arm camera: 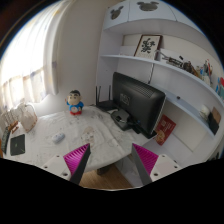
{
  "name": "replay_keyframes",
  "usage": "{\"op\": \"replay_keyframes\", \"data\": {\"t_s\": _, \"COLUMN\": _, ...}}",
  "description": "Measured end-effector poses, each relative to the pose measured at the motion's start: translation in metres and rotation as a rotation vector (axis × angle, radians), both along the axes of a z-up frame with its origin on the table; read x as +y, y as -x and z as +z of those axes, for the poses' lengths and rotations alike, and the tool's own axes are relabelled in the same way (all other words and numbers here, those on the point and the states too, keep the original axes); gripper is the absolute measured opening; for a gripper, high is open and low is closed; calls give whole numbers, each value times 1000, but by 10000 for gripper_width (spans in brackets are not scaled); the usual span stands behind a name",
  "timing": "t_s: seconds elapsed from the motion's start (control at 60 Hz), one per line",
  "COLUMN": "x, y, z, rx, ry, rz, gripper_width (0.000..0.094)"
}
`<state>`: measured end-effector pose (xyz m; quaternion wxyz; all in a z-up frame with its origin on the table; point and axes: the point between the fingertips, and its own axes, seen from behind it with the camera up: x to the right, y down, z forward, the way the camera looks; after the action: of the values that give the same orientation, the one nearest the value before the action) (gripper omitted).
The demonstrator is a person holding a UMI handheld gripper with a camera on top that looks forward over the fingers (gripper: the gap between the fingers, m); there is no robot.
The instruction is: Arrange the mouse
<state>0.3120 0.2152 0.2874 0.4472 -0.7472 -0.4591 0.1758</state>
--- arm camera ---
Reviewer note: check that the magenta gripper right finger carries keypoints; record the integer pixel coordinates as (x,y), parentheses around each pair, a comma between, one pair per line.
(150,166)

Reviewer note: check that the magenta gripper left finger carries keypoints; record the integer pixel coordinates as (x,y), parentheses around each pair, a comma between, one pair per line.
(70,166)

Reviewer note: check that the white computer mouse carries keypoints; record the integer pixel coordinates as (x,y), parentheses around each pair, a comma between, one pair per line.
(58,137)

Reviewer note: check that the black mouse pad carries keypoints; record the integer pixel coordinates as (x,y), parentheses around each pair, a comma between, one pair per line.
(17,145)

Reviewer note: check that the white patterned tablecloth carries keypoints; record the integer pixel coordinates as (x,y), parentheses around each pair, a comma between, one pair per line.
(108,143)

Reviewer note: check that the red book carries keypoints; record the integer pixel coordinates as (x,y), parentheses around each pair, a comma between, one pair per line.
(164,129)

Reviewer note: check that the black computer monitor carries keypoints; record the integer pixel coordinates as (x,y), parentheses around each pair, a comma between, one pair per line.
(141,101)

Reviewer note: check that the cartoon boy figurine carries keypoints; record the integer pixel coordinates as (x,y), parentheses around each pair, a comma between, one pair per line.
(74,102)

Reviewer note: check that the black wifi router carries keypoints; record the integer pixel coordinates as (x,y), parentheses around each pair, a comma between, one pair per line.
(106,105)

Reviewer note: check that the white tote bag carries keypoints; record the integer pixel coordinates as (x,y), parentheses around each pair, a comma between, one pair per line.
(25,114)

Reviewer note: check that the white curtain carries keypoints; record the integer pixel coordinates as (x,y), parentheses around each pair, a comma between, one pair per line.
(28,67)

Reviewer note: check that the framed calligraphy picture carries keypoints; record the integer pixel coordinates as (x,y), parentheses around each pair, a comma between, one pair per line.
(147,46)

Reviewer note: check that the white shelf unit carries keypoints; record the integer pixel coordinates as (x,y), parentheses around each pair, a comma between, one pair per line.
(191,103)

